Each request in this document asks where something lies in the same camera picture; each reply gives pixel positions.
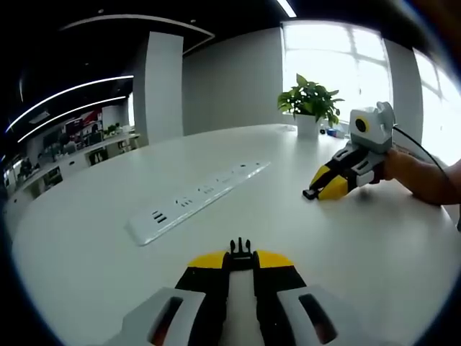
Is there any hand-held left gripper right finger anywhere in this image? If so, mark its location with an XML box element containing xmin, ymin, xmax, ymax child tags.
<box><xmin>251</xmin><ymin>249</ymin><xmax>392</xmax><ymax>346</ymax></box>

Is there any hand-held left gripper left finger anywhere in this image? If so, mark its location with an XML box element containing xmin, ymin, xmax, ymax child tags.
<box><xmin>104</xmin><ymin>250</ymin><xmax>231</xmax><ymax>346</ymax></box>

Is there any black plastic buckle pronged part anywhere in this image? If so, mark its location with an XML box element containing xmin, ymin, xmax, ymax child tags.
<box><xmin>228</xmin><ymin>236</ymin><xmax>253</xmax><ymax>272</ymax></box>

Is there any person's right hand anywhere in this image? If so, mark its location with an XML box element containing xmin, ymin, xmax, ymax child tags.
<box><xmin>380</xmin><ymin>148</ymin><xmax>412</xmax><ymax>185</ymax></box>

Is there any small blue box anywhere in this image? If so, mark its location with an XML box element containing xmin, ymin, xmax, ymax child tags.
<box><xmin>326</xmin><ymin>126</ymin><xmax>349</xmax><ymax>140</ymax></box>

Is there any white plant pot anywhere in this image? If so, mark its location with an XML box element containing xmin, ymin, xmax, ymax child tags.
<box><xmin>295</xmin><ymin>113</ymin><xmax>321</xmax><ymax>138</ymax></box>

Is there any green potted plant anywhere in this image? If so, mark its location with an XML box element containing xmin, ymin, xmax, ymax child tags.
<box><xmin>277</xmin><ymin>73</ymin><xmax>346</xmax><ymax>128</ymax></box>

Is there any large bright window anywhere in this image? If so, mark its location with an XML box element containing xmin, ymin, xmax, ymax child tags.
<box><xmin>281</xmin><ymin>20</ymin><xmax>392</xmax><ymax>125</ymax></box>
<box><xmin>413</xmin><ymin>48</ymin><xmax>461</xmax><ymax>167</ymax></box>

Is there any white power strip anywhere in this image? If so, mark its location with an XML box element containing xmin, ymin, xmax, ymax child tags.
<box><xmin>125</xmin><ymin>161</ymin><xmax>272</xmax><ymax>247</ymax></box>

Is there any long white desk row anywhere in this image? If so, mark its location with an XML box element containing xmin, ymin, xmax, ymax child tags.
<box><xmin>3</xmin><ymin>132</ymin><xmax>141</xmax><ymax>203</ymax></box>

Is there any white square pillar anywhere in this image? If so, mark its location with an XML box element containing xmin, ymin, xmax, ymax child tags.
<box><xmin>132</xmin><ymin>31</ymin><xmax>184</xmax><ymax>146</ymax></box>

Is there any ceiling light strip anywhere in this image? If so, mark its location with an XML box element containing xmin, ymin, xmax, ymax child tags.
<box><xmin>5</xmin><ymin>74</ymin><xmax>135</xmax><ymax>133</ymax></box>
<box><xmin>17</xmin><ymin>95</ymin><xmax>127</xmax><ymax>144</ymax></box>

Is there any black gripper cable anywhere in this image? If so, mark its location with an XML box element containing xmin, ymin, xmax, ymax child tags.
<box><xmin>391</xmin><ymin>124</ymin><xmax>455</xmax><ymax>183</ymax></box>

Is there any red wall display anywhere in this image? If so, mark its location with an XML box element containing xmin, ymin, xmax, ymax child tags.
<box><xmin>64</xmin><ymin>110</ymin><xmax>104</xmax><ymax>141</ymax></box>

